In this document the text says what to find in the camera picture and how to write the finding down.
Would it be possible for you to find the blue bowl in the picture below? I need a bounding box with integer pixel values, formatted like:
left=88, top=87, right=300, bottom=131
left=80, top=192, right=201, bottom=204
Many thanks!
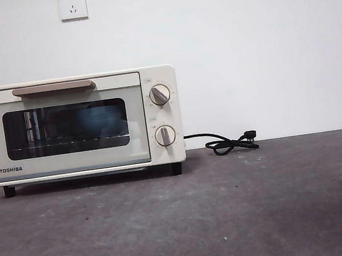
left=74, top=102, right=126, bottom=138

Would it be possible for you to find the glass oven door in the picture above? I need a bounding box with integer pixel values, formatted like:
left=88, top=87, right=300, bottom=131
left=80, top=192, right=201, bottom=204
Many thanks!
left=0, top=71, right=152, bottom=183

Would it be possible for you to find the beige oven knob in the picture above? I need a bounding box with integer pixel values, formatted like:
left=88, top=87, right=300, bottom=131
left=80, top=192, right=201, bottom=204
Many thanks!
left=153, top=123, right=179, bottom=150
left=147, top=83, right=173, bottom=107

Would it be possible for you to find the cream toaster oven body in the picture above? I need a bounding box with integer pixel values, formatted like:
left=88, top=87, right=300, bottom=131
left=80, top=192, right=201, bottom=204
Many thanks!
left=0, top=63, right=189, bottom=199

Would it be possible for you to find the black power cable with plug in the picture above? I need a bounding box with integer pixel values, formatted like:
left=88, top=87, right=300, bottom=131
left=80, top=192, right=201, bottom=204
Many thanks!
left=183, top=125, right=261, bottom=160

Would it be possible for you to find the metal wire oven rack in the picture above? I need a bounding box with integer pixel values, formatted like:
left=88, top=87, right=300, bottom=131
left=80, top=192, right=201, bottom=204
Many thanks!
left=7, top=132, right=131, bottom=154

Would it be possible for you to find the white wall socket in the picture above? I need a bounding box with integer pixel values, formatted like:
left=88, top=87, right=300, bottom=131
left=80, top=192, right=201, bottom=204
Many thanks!
left=58, top=0, right=89, bottom=23

